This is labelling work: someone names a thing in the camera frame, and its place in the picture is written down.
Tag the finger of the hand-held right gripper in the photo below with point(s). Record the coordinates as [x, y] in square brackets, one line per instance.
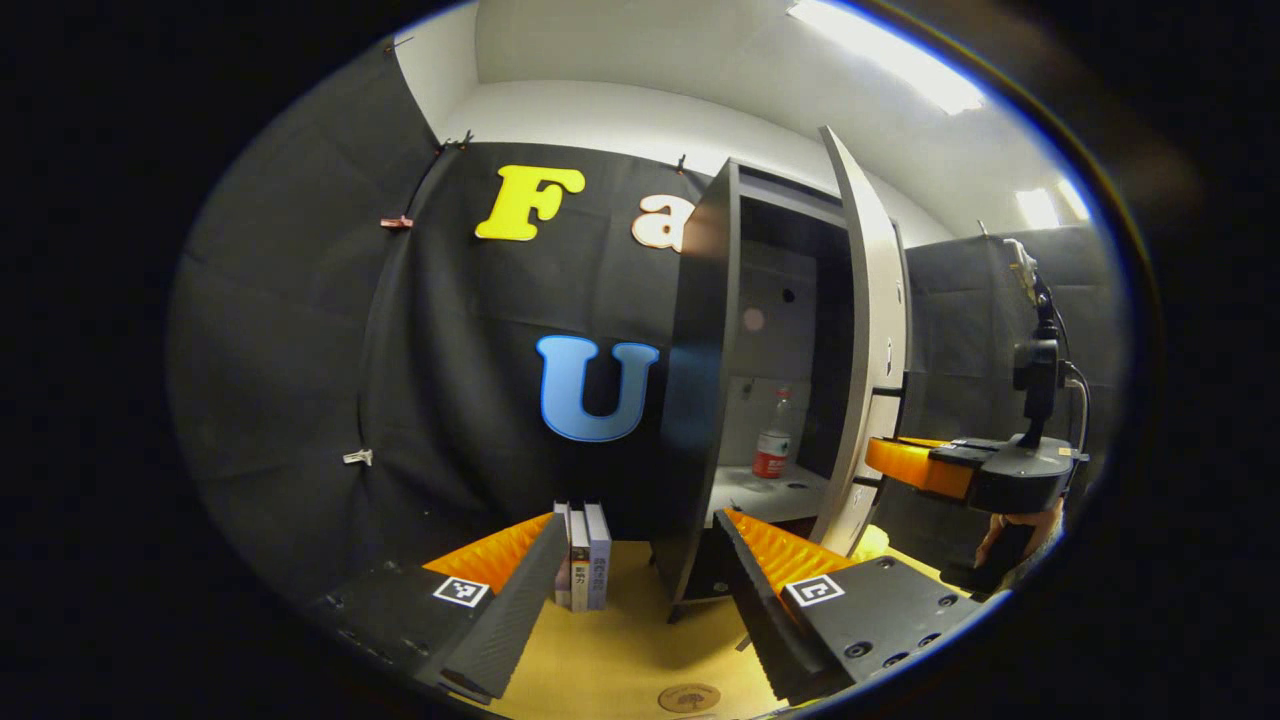
[920, 440]
[915, 468]

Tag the yellow object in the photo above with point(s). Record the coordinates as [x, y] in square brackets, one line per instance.
[872, 542]

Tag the pink clip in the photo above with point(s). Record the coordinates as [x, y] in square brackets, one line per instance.
[396, 222]

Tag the black backdrop cloth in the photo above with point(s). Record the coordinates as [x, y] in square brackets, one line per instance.
[450, 330]

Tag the purple book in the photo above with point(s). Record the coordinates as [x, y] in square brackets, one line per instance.
[598, 560]

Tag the round wooden coaster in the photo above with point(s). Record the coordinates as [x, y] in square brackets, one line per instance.
[689, 698]

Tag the white clip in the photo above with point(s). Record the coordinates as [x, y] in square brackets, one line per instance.
[358, 457]

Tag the long ceiling light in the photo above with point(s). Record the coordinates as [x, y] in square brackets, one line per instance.
[890, 55]

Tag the grey cabinet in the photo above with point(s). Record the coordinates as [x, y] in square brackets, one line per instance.
[700, 400]

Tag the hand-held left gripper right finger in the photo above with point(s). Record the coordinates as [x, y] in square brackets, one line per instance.
[755, 600]

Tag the black clip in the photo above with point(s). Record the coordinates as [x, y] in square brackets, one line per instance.
[456, 141]

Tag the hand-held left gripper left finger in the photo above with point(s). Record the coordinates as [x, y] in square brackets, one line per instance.
[510, 610]

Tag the clear plastic bottle red label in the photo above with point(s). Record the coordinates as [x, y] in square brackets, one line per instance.
[771, 455]

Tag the small ceiling light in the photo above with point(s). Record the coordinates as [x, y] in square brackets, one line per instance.
[1037, 208]

